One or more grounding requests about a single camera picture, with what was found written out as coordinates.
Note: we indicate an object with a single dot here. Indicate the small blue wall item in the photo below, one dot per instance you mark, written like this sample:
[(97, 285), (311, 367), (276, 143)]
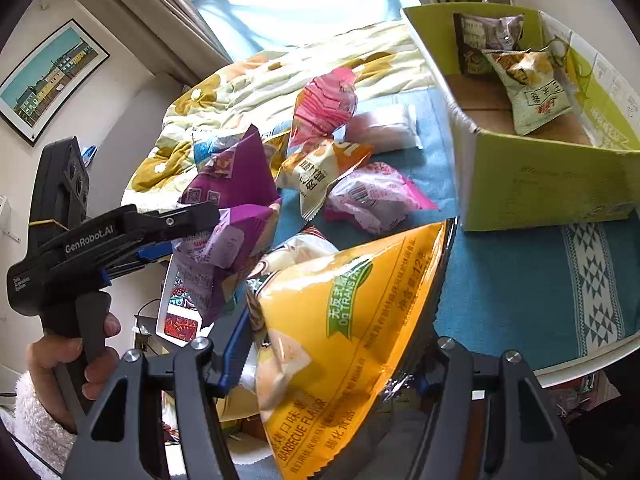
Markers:
[(90, 155)]

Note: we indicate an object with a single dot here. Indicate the yellow chips bag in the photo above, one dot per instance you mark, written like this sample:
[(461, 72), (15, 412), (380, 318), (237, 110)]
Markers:
[(350, 350)]

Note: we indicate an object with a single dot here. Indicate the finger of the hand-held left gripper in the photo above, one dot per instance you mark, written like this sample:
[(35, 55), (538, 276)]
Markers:
[(172, 221), (147, 256)]

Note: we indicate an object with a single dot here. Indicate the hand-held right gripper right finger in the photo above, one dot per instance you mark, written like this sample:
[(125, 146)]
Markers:
[(450, 375)]

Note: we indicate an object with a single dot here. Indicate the floral striped blanket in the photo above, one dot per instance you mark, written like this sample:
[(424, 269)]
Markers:
[(250, 85)]

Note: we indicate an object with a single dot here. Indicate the pink striped snack packet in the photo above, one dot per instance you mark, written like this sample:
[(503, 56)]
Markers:
[(322, 105)]

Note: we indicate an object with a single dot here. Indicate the golden yellow snack packet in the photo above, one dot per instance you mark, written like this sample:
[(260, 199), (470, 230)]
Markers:
[(277, 147)]

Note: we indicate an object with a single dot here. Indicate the person's left forearm white sleeve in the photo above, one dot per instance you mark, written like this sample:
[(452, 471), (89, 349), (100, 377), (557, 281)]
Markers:
[(35, 430)]

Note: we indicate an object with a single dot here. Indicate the white yellow snack bag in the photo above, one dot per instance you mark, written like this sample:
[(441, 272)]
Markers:
[(300, 252)]

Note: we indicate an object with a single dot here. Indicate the purple snack packet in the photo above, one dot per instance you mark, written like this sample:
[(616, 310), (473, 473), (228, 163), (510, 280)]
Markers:
[(240, 170), (235, 240)]

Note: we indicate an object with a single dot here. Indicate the orange white cake packet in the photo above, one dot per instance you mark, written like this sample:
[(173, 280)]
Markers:
[(320, 170)]

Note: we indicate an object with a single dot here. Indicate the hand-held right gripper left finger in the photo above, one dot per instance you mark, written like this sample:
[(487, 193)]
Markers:
[(234, 355)]

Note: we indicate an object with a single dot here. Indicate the light green snack packet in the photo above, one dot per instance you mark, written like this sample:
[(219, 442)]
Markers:
[(535, 100)]

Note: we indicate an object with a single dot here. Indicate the person's left hand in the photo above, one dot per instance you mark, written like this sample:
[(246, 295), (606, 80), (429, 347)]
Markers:
[(97, 375)]

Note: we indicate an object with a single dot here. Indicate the framed houses picture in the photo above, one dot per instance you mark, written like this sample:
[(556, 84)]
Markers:
[(45, 80)]

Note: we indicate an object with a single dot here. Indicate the dark brown snack packet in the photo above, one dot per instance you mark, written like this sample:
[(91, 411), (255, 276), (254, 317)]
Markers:
[(480, 35)]

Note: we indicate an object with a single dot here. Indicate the green cardboard box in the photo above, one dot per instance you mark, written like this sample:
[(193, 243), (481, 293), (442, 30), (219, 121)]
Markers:
[(525, 185)]

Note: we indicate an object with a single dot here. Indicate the light blue window cloth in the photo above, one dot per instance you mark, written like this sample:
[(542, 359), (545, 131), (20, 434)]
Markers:
[(225, 20)]

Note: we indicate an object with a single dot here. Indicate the colourful patterned box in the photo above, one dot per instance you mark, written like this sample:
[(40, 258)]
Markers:
[(175, 310)]

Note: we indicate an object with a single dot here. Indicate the white translucent packet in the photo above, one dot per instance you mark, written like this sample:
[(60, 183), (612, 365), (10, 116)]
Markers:
[(385, 127)]

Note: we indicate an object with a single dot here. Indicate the pink white barcode packet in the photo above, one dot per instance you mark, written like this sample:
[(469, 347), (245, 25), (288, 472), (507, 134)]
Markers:
[(370, 195)]

